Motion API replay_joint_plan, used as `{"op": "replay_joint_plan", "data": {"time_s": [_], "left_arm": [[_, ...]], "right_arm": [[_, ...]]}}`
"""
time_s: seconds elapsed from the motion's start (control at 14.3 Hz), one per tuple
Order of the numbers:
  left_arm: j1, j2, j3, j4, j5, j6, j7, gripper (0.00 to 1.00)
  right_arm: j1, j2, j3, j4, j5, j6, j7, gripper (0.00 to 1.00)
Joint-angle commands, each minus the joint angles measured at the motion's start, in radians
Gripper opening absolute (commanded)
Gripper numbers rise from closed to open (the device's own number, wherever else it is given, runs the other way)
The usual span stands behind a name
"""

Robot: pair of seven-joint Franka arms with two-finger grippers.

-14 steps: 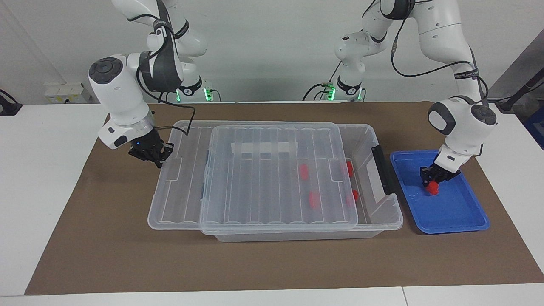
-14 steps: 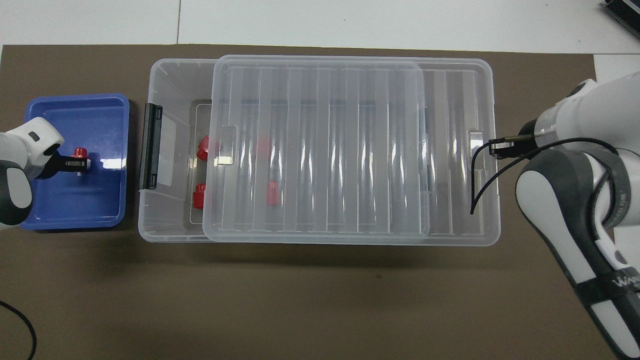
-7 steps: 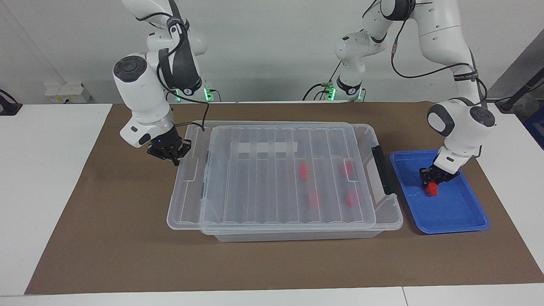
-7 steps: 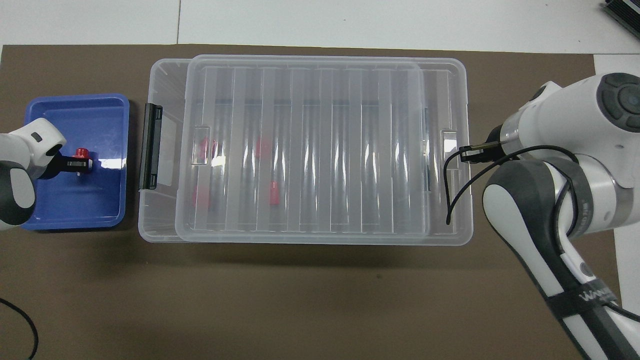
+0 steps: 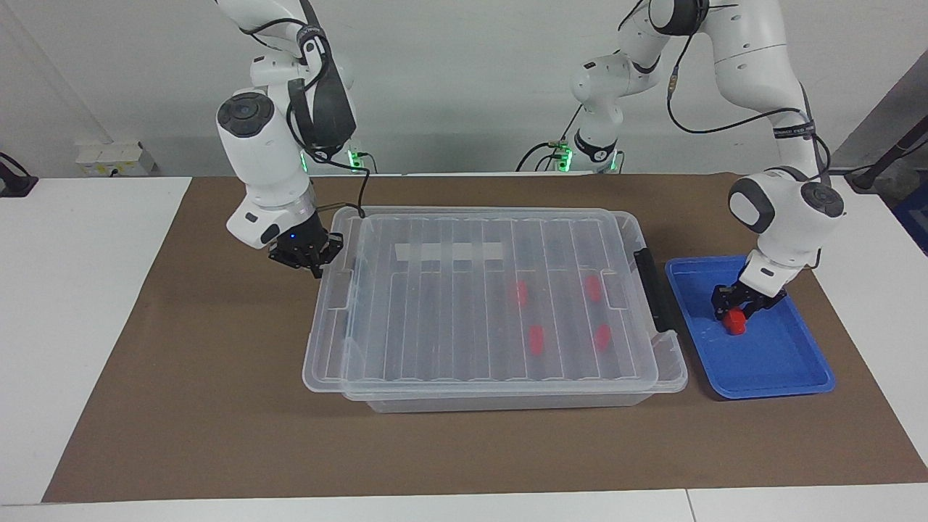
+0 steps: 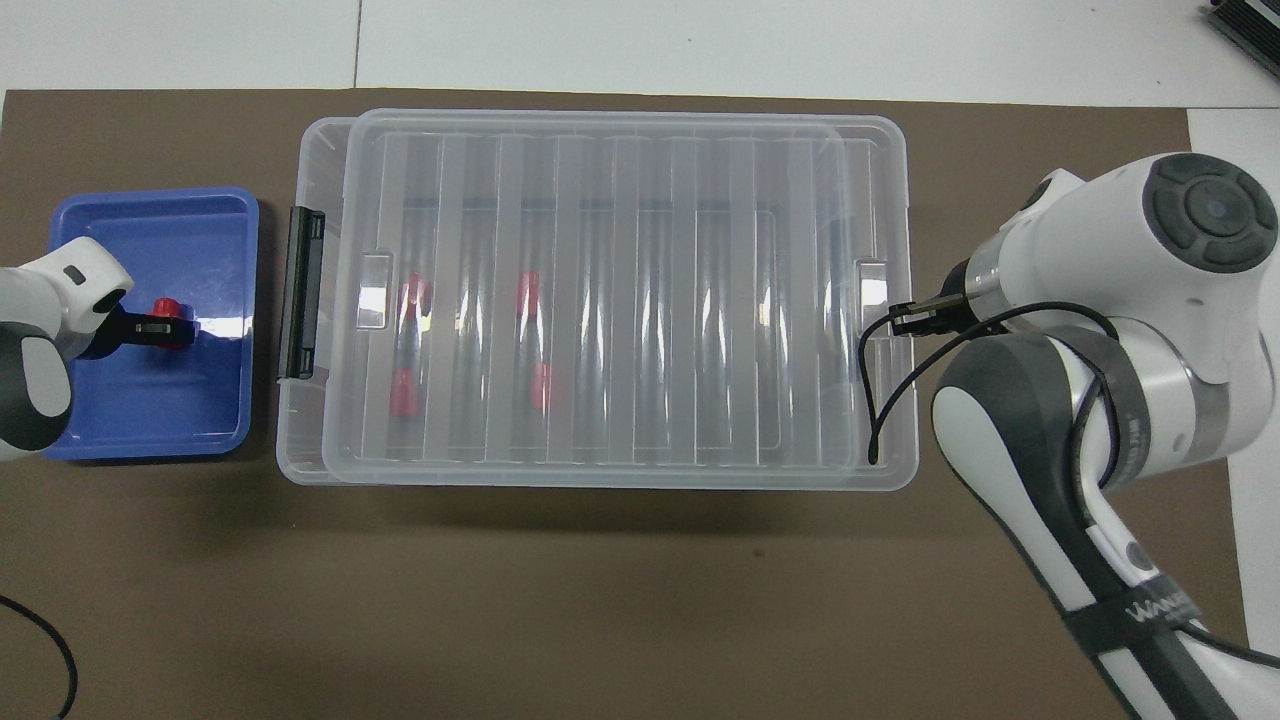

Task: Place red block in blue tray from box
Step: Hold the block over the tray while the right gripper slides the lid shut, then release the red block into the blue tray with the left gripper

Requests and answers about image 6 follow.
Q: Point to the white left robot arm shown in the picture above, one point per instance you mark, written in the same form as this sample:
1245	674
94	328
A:
40	290

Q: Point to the brown table mat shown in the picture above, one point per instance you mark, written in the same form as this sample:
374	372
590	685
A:
640	600

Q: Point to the black ribbed electronic device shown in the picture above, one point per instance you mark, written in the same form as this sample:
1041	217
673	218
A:
1250	30

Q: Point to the clear ribbed plastic lid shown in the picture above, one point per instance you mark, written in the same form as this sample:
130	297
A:
650	300

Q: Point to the blue plastic tray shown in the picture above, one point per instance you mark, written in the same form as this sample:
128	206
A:
180	400

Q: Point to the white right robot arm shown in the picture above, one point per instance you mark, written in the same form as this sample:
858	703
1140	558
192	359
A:
1100	250

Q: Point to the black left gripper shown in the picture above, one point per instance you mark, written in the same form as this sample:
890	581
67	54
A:
105	335

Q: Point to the clear plastic storage box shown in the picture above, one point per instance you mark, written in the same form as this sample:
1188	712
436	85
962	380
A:
300	440

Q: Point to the small red block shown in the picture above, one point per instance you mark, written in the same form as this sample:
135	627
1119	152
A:
172	306
404	392
413	293
528	290
543	387

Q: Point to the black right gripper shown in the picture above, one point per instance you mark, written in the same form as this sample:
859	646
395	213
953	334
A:
965	298

